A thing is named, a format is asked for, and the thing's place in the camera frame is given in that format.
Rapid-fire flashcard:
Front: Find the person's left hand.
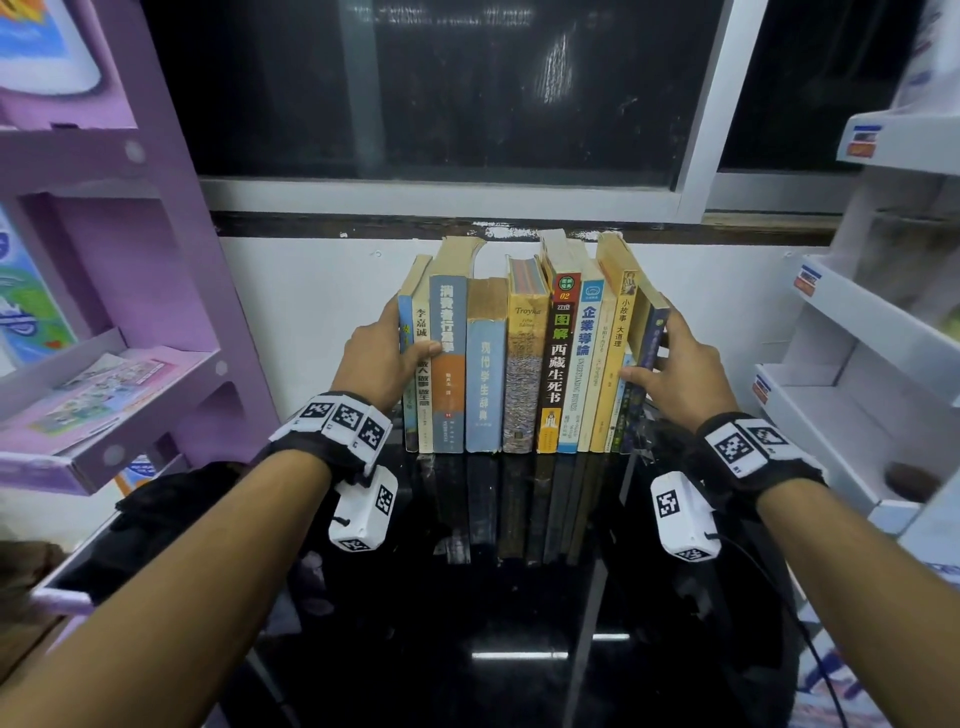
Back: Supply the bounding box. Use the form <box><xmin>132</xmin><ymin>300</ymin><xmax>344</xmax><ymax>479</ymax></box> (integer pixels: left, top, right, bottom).
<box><xmin>330</xmin><ymin>294</ymin><xmax>444</xmax><ymax>414</ymax></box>

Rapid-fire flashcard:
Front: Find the person's right hand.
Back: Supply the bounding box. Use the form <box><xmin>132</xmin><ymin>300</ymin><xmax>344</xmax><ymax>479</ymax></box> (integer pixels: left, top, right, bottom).
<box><xmin>618</xmin><ymin>306</ymin><xmax>741</xmax><ymax>434</ymax></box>

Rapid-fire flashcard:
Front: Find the dark blue paperback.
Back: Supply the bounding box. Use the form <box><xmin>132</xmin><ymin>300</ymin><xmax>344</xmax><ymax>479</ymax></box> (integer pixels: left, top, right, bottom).
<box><xmin>619</xmin><ymin>279</ymin><xmax>672</xmax><ymax>456</ymax></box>

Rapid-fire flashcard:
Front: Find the white spine paperback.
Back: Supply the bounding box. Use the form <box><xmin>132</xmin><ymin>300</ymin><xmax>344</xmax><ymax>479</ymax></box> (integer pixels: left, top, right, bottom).
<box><xmin>411</xmin><ymin>258</ymin><xmax>436</xmax><ymax>456</ymax></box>

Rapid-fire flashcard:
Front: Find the thin blue yellow paperback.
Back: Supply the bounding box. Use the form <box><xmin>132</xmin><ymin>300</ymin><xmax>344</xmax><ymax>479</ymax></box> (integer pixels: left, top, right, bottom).
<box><xmin>396</xmin><ymin>253</ymin><xmax>435</xmax><ymax>454</ymax></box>

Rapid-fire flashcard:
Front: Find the person's left forearm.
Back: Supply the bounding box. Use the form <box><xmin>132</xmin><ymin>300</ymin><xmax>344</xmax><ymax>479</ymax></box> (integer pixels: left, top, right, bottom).
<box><xmin>0</xmin><ymin>448</ymin><xmax>333</xmax><ymax>728</ymax></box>

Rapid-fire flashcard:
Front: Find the person's right forearm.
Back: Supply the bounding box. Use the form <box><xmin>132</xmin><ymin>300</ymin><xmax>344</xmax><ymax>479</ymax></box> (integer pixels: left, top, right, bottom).
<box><xmin>753</xmin><ymin>478</ymin><xmax>960</xmax><ymax>728</ymax></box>

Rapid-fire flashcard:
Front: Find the row of upright books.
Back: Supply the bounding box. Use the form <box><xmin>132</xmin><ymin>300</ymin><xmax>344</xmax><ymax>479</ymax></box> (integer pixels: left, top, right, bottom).
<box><xmin>397</xmin><ymin>228</ymin><xmax>672</xmax><ymax>457</ymax></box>

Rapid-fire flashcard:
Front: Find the black left wristband with markers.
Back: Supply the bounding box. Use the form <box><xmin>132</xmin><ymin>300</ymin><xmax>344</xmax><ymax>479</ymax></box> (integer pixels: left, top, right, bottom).
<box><xmin>253</xmin><ymin>390</ymin><xmax>395</xmax><ymax>483</ymax></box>

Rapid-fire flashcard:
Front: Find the black wristband with markers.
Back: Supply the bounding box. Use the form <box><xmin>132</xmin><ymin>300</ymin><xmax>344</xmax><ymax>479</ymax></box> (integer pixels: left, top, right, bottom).
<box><xmin>693</xmin><ymin>411</ymin><xmax>828</xmax><ymax>515</ymax></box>
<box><xmin>253</xmin><ymin>390</ymin><xmax>395</xmax><ymax>483</ymax></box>

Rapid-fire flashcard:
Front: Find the black right wristband with markers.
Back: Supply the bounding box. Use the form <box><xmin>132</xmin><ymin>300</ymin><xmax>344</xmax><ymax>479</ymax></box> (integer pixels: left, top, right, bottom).
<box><xmin>693</xmin><ymin>411</ymin><xmax>828</xmax><ymax>515</ymax></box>

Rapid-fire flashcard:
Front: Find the white display shelf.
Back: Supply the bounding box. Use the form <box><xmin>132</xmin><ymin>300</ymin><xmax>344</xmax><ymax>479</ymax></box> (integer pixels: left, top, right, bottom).
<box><xmin>752</xmin><ymin>0</ymin><xmax>960</xmax><ymax>590</ymax></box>

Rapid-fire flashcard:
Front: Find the purple display shelf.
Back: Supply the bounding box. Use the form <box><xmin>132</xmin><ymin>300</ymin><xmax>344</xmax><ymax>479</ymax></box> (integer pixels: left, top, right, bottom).
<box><xmin>0</xmin><ymin>0</ymin><xmax>283</xmax><ymax>618</ymax></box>

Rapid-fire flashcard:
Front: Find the brown round object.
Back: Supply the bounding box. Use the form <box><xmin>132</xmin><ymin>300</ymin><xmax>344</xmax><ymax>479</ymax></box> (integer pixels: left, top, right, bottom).
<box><xmin>883</xmin><ymin>462</ymin><xmax>944</xmax><ymax>504</ymax></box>

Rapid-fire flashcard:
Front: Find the flat pink colourful box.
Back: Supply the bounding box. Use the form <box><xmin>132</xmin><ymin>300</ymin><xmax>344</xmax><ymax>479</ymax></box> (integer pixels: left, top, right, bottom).
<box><xmin>0</xmin><ymin>352</ymin><xmax>179</xmax><ymax>459</ymax></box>

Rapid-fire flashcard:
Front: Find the colourful blue green packet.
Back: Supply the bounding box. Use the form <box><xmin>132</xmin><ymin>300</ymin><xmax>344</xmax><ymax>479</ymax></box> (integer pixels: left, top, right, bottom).
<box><xmin>0</xmin><ymin>206</ymin><xmax>78</xmax><ymax>370</ymax></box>

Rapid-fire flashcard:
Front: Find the white blue orange packet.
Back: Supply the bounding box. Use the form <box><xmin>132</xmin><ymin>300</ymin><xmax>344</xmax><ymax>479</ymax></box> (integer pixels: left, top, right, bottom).
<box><xmin>0</xmin><ymin>0</ymin><xmax>104</xmax><ymax>97</ymax></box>

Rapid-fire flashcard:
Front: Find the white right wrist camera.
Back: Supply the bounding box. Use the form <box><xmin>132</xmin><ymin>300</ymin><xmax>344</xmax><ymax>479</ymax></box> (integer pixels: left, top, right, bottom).
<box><xmin>649</xmin><ymin>470</ymin><xmax>723</xmax><ymax>564</ymax></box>

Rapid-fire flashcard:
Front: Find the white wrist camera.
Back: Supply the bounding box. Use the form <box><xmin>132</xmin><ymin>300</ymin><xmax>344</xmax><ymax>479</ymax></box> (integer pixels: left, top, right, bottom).
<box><xmin>327</xmin><ymin>465</ymin><xmax>399</xmax><ymax>555</ymax></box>
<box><xmin>649</xmin><ymin>470</ymin><xmax>723</xmax><ymax>564</ymax></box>

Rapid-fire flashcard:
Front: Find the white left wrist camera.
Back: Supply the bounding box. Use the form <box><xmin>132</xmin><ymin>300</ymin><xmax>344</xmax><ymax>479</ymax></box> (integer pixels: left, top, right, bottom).
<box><xmin>327</xmin><ymin>465</ymin><xmax>399</xmax><ymax>555</ymax></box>

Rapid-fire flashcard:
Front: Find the white window frame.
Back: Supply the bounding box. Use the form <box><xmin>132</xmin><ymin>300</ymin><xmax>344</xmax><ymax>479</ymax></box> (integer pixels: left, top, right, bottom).
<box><xmin>142</xmin><ymin>0</ymin><xmax>960</xmax><ymax>226</ymax></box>

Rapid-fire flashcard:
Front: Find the black cable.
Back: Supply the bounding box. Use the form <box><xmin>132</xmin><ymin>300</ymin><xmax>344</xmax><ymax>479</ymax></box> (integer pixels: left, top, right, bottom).
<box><xmin>711</xmin><ymin>531</ymin><xmax>850</xmax><ymax>728</ymax></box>

